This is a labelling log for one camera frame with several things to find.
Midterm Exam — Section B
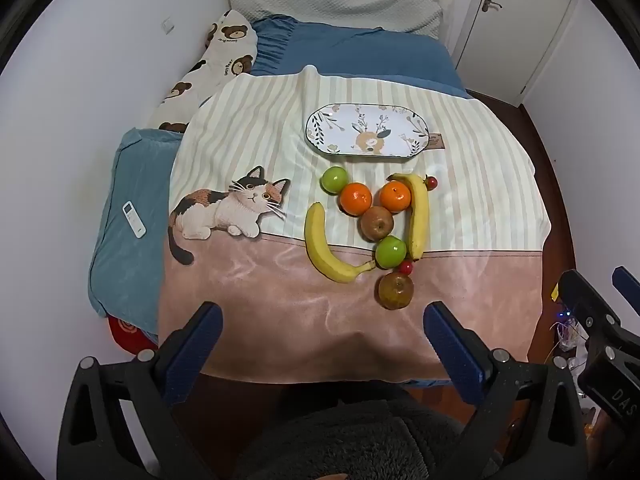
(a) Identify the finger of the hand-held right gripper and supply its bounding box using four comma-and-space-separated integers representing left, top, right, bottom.
613, 265, 640, 307
557, 269, 622, 345

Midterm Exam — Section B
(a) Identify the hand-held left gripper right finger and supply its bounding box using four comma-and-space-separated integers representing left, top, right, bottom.
423, 301, 589, 480

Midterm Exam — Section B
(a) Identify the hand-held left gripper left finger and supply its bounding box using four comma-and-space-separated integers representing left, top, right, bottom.
57, 301, 224, 480

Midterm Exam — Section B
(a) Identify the green apple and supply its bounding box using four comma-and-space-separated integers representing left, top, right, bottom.
375, 236, 407, 269
320, 166, 350, 195

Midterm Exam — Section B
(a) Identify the yellow banana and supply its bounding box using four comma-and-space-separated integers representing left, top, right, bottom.
387, 172, 431, 261
304, 201, 377, 284

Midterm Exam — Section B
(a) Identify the orange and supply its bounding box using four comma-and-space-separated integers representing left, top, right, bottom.
339, 182, 373, 216
380, 181, 413, 211

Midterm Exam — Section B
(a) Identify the oval floral plate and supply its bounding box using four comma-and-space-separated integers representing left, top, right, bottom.
305, 103, 432, 157

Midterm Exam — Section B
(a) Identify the red round item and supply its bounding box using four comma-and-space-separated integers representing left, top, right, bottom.
107, 315, 158, 356

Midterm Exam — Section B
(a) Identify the blue pillow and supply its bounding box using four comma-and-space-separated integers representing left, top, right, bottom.
87, 127, 183, 333

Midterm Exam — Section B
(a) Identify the cat printed striped blanket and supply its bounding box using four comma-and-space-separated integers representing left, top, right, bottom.
157, 65, 553, 386

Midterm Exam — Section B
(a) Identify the white remote control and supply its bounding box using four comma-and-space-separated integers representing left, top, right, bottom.
122, 201, 147, 238

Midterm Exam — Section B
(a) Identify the dark grey fleece clothing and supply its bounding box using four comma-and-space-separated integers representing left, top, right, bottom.
170, 380, 501, 480

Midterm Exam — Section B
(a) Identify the white door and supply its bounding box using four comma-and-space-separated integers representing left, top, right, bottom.
452, 0, 581, 106

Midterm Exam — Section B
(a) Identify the bear print pillow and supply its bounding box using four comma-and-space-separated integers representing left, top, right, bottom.
145, 9, 258, 136

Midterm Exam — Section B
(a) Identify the grey textured pillow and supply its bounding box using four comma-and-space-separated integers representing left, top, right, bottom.
225, 0, 446, 38

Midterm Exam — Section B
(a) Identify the tangle of white cables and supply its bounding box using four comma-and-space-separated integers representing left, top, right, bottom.
547, 305, 591, 366

